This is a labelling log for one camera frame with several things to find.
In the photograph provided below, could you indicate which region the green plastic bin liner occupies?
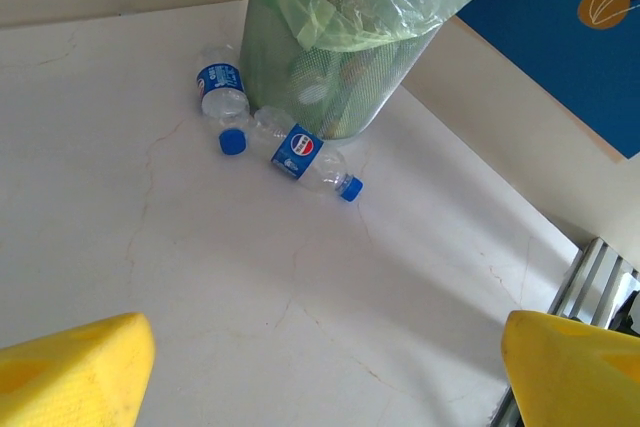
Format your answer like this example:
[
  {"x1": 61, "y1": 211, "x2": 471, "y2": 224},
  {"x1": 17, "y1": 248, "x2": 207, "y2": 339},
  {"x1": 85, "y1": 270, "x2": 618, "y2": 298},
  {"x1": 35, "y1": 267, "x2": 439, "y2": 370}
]
[{"x1": 252, "y1": 0, "x2": 512, "y2": 54}]

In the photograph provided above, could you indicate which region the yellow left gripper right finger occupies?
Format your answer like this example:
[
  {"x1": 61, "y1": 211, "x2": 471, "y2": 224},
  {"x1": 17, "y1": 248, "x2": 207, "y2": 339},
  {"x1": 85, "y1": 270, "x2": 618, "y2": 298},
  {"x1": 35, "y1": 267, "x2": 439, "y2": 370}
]
[{"x1": 500, "y1": 309, "x2": 640, "y2": 427}]

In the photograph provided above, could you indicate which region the Pepsi logo water bottle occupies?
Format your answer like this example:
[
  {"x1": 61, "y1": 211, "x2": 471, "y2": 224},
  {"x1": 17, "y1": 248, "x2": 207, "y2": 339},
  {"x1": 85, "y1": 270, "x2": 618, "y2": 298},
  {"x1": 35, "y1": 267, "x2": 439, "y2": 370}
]
[{"x1": 247, "y1": 105, "x2": 366, "y2": 204}]

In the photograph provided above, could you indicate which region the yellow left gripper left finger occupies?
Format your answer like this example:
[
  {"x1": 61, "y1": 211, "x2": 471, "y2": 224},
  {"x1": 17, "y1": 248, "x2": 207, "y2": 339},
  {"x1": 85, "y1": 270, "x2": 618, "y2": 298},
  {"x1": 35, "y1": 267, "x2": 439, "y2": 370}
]
[{"x1": 0, "y1": 312, "x2": 157, "y2": 427}]

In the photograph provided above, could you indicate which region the blue label bottle blue cap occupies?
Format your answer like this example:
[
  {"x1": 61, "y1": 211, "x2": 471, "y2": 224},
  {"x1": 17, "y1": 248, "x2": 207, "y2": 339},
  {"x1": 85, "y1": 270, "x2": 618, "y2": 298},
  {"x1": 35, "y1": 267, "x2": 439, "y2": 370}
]
[{"x1": 194, "y1": 45, "x2": 252, "y2": 156}]

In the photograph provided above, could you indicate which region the metal mesh waste bin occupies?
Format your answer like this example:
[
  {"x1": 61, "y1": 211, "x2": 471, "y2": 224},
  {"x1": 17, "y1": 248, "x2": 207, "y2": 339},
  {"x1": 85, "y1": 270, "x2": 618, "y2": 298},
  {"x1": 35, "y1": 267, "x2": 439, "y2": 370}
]
[{"x1": 238, "y1": 0, "x2": 451, "y2": 141}]

